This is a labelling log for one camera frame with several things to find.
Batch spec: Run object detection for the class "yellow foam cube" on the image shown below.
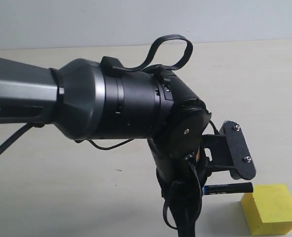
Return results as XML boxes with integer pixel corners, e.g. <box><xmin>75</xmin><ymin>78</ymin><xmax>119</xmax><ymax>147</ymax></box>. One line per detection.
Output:
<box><xmin>240</xmin><ymin>184</ymin><xmax>292</xmax><ymax>236</ymax></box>

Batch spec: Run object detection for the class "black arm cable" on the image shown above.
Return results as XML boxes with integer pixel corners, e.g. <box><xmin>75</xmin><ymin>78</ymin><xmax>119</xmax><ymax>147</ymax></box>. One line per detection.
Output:
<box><xmin>0</xmin><ymin>34</ymin><xmax>219</xmax><ymax>237</ymax></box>

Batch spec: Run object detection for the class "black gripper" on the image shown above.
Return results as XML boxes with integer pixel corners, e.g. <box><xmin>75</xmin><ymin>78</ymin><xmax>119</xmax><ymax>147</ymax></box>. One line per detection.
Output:
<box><xmin>155</xmin><ymin>153</ymin><xmax>209</xmax><ymax>237</ymax></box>

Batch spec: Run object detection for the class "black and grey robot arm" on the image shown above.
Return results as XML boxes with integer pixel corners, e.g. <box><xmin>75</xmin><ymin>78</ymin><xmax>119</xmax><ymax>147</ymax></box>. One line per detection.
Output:
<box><xmin>0</xmin><ymin>57</ymin><xmax>211</xmax><ymax>237</ymax></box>

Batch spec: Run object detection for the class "black and white whiteboard marker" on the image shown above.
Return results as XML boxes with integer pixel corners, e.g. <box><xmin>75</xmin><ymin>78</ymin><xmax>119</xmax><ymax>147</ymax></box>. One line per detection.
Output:
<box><xmin>203</xmin><ymin>182</ymin><xmax>254</xmax><ymax>196</ymax></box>

